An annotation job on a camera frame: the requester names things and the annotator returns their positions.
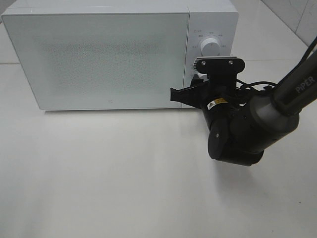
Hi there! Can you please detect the white microwave door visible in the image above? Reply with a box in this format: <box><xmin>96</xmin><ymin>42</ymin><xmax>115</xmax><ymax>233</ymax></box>
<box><xmin>3</xmin><ymin>13</ymin><xmax>188</xmax><ymax>111</ymax></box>

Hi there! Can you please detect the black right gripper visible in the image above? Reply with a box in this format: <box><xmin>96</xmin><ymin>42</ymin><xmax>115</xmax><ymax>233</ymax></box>
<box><xmin>190</xmin><ymin>56</ymin><xmax>245</xmax><ymax>99</ymax></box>

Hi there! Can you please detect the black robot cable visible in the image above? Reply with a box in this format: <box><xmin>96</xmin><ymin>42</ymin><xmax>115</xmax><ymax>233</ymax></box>
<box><xmin>232</xmin><ymin>36</ymin><xmax>317</xmax><ymax>110</ymax></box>

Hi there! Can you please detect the white microwave oven body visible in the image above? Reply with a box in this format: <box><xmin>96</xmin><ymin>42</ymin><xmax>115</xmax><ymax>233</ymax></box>
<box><xmin>5</xmin><ymin>0</ymin><xmax>240</xmax><ymax>110</ymax></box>

